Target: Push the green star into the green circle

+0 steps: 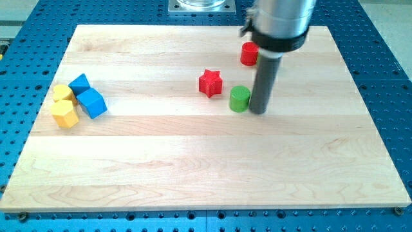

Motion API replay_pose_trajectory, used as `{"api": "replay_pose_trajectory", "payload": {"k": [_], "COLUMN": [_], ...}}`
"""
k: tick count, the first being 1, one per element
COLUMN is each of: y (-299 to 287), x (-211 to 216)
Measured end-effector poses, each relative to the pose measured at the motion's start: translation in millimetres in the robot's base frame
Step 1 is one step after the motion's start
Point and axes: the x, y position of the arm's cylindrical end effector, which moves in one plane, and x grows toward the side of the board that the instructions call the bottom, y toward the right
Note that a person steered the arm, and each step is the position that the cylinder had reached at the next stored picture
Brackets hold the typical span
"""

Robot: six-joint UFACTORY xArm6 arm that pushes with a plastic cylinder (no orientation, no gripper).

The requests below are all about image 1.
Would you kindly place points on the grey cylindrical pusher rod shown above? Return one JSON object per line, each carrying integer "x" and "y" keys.
{"x": 267, "y": 67}

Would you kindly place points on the red star block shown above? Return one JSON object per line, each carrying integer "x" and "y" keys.
{"x": 210, "y": 83}

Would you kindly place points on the red cylinder block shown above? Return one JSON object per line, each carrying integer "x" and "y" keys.
{"x": 249, "y": 53}

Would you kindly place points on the green cylinder block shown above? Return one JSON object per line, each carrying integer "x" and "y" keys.
{"x": 239, "y": 98}

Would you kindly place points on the light wooden board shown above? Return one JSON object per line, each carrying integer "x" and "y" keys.
{"x": 164, "y": 145}

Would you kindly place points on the blue cube block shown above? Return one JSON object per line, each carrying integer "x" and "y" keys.
{"x": 92, "y": 103}

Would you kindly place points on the blue triangular block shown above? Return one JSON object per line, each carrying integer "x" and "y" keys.
{"x": 79, "y": 85}

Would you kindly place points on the yellow heart block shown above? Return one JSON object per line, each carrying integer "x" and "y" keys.
{"x": 63, "y": 92}

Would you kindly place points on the yellow hexagon block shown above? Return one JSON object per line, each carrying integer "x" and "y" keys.
{"x": 64, "y": 113}

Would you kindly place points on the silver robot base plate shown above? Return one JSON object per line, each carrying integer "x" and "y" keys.
{"x": 186, "y": 7}

